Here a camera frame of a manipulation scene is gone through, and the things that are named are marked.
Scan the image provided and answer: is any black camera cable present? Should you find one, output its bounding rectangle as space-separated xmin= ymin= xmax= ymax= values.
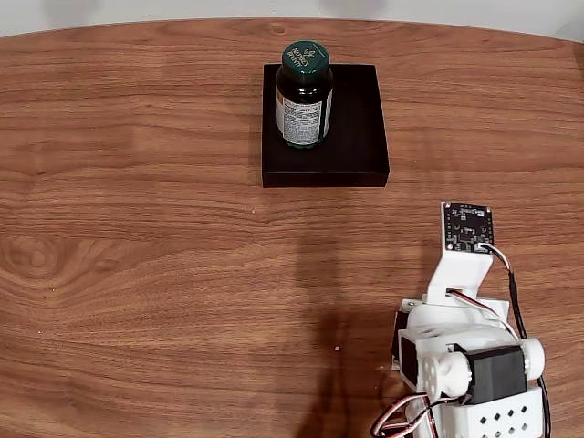
xmin=482 ymin=244 xmax=553 ymax=438

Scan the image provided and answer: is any green-capped pill bottle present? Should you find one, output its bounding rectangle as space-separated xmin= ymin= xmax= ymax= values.
xmin=275 ymin=40 xmax=334 ymax=153

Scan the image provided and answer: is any black camera board white mount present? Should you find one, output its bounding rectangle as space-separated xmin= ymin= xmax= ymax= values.
xmin=440 ymin=201 xmax=495 ymax=311

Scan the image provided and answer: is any red white black servo cable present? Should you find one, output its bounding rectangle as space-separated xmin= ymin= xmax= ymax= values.
xmin=369 ymin=394 xmax=442 ymax=438
xmin=445 ymin=287 xmax=521 ymax=341

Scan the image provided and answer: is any shallow black box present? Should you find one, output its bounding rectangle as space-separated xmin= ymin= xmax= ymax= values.
xmin=261 ymin=63 xmax=391 ymax=189

